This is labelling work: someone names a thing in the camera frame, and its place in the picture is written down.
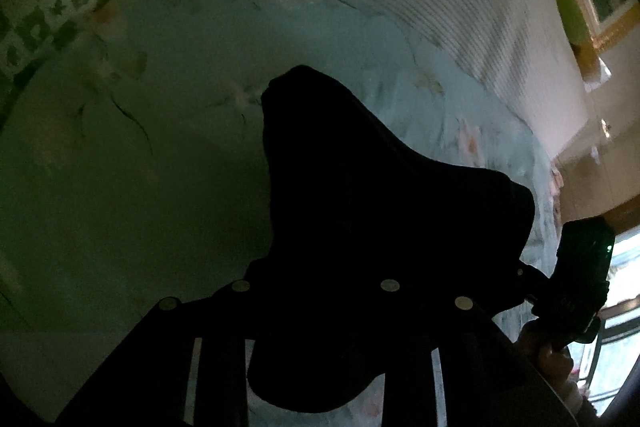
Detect bright window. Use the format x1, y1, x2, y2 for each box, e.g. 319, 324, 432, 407
575, 234, 640, 413

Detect black pants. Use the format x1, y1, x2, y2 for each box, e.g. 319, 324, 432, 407
247, 64, 537, 413

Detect person's right hand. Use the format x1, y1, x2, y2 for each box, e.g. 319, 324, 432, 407
517, 321, 576, 403

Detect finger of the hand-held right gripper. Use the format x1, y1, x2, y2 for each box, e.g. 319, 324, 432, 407
514, 263, 551, 305

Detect teal floral bedsheet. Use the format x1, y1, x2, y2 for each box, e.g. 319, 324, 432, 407
0, 0, 566, 427

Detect light green pillow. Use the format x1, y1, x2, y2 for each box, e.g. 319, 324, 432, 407
551, 0, 592, 48

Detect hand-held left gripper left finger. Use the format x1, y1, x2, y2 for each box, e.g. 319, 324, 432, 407
55, 257, 275, 427

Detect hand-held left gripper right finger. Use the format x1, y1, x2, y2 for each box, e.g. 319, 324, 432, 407
375, 276, 587, 427

